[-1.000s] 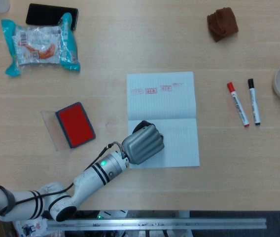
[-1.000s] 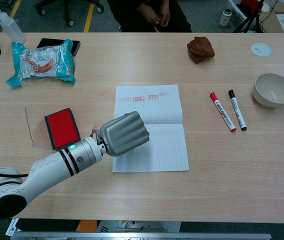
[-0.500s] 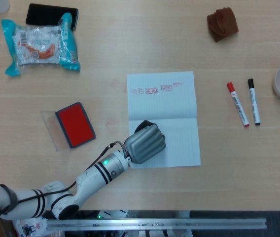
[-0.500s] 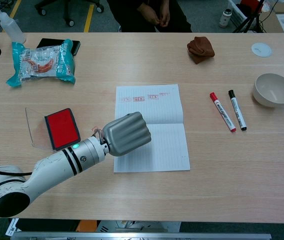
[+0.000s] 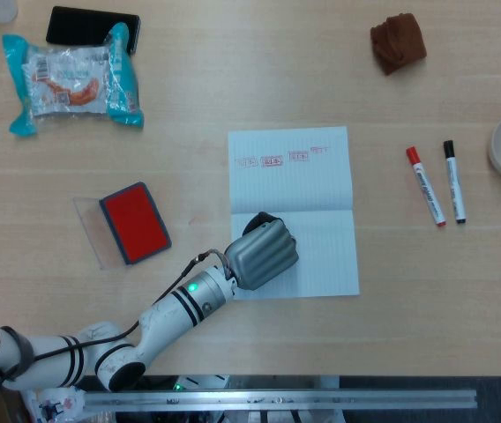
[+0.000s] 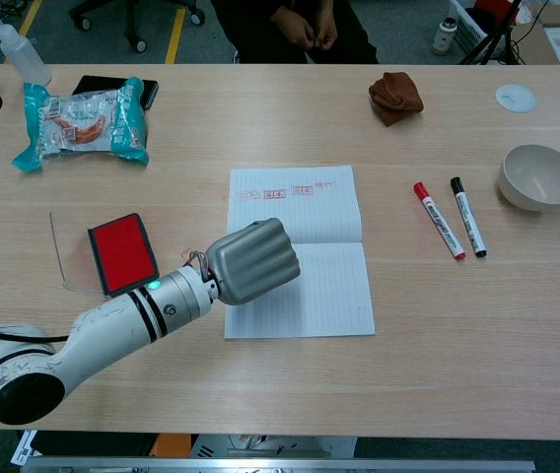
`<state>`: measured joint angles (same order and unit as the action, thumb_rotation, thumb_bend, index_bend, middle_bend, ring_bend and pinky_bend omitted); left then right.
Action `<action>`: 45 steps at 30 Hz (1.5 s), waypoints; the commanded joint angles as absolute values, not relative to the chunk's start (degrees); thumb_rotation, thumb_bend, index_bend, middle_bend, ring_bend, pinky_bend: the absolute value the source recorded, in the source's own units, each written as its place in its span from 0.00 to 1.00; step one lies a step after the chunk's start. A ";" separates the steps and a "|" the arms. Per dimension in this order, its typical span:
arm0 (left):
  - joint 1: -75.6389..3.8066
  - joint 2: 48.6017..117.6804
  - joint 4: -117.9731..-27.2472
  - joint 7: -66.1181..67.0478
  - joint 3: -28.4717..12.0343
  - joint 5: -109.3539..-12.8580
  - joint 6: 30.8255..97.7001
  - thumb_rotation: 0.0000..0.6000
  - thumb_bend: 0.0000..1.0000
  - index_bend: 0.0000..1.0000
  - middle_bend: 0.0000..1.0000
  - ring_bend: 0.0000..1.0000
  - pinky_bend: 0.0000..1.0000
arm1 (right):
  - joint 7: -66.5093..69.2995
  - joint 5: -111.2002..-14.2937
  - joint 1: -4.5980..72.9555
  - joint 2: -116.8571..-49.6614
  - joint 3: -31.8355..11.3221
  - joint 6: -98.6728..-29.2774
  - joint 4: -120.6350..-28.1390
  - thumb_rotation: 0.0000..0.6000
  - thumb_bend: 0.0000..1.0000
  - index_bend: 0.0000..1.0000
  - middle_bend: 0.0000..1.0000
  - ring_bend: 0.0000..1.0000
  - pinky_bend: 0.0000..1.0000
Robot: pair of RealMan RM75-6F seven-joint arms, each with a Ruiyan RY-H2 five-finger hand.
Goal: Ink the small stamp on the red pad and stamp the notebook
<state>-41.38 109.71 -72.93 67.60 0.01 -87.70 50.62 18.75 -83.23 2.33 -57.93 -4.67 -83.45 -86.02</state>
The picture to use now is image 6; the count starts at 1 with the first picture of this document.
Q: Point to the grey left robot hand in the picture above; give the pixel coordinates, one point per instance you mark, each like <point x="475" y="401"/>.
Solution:
<point x="253" y="261"/>

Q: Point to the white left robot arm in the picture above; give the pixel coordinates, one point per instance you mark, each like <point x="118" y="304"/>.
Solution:
<point x="112" y="325"/>

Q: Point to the white lined paper sheet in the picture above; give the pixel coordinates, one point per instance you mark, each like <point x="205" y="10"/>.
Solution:
<point x="324" y="295"/>

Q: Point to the red ink pad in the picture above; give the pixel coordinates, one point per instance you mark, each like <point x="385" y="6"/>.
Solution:
<point x="122" y="251"/>

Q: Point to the clear ink pad lid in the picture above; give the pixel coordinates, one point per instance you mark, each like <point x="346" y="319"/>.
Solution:
<point x="70" y="246"/>

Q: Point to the red whiteboard marker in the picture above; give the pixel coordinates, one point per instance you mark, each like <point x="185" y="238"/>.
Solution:
<point x="439" y="222"/>

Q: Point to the orange box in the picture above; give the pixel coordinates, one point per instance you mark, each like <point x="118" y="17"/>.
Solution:
<point x="174" y="445"/>

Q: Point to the brown folded cloth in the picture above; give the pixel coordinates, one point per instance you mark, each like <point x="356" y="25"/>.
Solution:
<point x="396" y="98"/>

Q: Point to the black whiteboard marker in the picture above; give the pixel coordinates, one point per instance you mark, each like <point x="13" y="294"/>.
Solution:
<point x="468" y="219"/>

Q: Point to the teal snack packet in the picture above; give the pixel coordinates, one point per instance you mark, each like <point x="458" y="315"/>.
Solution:
<point x="78" y="128"/>

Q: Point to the person in black clothes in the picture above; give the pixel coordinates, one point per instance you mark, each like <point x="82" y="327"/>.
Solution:
<point x="255" y="34"/>

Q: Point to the black smartphone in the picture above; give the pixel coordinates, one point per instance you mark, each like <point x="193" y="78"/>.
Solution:
<point x="95" y="85"/>

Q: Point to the black office chair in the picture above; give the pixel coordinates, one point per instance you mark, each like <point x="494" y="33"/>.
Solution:
<point x="134" y="20"/>

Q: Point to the white printed plastic bag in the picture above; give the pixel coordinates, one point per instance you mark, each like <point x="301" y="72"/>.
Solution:
<point x="24" y="446"/>

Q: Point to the white thermos bottle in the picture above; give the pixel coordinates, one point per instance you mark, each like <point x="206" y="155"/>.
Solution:
<point x="443" y="37"/>

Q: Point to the beige bowl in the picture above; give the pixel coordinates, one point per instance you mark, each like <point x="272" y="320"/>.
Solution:
<point x="538" y="177"/>

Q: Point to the white plastic crate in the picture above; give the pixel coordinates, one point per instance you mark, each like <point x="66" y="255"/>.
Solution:
<point x="469" y="27"/>

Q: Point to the black tripod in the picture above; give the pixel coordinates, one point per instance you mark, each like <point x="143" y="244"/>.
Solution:
<point x="494" y="39"/>

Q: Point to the large cardboard box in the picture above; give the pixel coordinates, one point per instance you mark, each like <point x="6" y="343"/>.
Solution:
<point x="531" y="42"/>

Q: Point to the aluminium rail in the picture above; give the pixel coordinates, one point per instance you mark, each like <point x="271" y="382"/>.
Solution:
<point x="280" y="465"/>

